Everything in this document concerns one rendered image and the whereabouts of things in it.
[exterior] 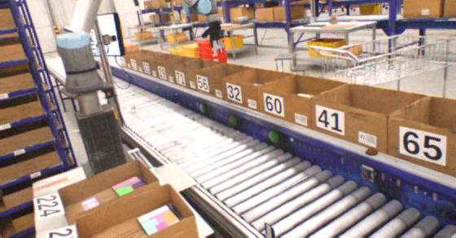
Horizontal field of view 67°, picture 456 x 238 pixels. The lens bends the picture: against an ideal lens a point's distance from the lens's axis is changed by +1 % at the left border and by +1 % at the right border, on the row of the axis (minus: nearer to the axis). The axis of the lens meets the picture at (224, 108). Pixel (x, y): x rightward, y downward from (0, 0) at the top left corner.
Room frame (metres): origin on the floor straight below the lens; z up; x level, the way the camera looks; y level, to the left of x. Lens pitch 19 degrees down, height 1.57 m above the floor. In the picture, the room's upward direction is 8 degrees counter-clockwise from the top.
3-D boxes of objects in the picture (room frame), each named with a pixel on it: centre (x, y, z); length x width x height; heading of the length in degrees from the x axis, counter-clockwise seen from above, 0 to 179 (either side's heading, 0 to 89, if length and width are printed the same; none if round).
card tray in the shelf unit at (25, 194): (2.39, 1.53, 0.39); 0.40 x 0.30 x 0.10; 121
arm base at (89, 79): (1.75, 0.70, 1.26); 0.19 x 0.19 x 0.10
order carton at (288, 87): (1.77, -0.43, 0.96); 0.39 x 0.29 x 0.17; 30
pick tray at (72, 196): (1.35, 0.56, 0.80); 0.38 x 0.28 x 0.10; 120
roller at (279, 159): (1.47, -0.09, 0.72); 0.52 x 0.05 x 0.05; 120
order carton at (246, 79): (2.11, -0.23, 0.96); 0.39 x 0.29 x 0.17; 30
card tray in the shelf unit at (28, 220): (2.39, 1.54, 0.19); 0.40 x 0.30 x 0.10; 122
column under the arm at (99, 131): (1.76, 0.70, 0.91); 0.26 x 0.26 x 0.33; 27
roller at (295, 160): (1.41, -0.12, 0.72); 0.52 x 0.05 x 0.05; 120
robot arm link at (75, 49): (1.76, 0.70, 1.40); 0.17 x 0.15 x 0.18; 26
